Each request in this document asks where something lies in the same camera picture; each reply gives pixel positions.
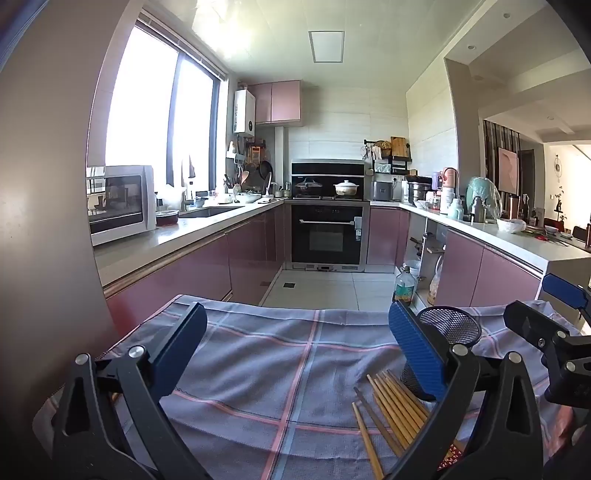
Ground pink thermos jug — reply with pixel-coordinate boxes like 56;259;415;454
440;167;459;214

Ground black mesh utensil holder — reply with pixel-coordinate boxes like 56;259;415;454
400;305;482;401

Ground steel steamer pot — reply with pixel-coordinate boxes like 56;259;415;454
406;175;432;204

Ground white wall water heater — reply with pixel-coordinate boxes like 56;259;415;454
234;89;256;136

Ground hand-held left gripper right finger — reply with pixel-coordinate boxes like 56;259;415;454
383;300;544;480

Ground dark striped wall panel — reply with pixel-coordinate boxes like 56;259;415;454
483;119;522;195

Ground black pot with glass lid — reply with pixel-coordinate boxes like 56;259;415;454
294;179;324;198

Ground black wall storage rack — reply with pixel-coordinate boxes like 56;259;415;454
364;137;413;175

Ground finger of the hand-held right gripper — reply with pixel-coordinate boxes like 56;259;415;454
541;272;591;324
503;300;591;384

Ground bundle of wooden chopsticks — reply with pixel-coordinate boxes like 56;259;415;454
352;368;467;480

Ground steel kitchen sink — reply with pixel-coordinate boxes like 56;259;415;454
180;206;245;219

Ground grey refrigerator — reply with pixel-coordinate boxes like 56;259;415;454
0;0;141;444

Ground kitchen window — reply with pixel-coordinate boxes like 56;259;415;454
106;23;229;195

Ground square ceiling light panel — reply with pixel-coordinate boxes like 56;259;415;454
308;30;346;64

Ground green fan in plastic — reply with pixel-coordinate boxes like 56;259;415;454
466;177;502;221

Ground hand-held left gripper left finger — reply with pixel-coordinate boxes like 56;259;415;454
52;302;208;480

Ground cooking oil bottle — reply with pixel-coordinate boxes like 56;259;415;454
393;266;419;305

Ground framed wall picture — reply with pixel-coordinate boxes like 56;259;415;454
498;147;520;193

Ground white microwave oven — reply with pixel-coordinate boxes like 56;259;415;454
87;165;156;247

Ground pink base cabinets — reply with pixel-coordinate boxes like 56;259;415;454
92;198;291;319
369;200;591;315

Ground black integrated stove oven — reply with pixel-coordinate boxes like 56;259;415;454
285;160;371;272

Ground pink wall cabinet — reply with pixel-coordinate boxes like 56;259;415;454
248;80;303;126

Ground grey checked tablecloth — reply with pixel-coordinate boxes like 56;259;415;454
32;294;583;480

